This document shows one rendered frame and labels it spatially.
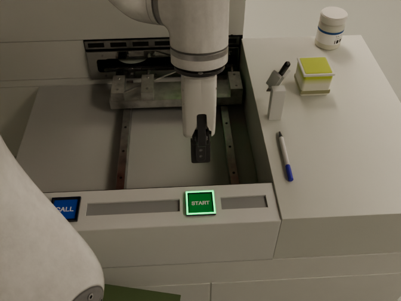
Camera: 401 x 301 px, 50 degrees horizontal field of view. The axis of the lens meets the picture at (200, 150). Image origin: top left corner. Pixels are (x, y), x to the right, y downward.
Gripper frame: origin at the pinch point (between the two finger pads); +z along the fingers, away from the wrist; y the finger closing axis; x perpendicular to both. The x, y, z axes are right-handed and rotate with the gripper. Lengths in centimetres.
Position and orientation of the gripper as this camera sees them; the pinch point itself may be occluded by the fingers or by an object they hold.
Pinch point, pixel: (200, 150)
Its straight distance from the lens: 72.5
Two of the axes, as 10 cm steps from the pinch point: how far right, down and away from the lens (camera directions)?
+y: 0.6, 5.6, -8.3
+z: 0.1, 8.3, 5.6
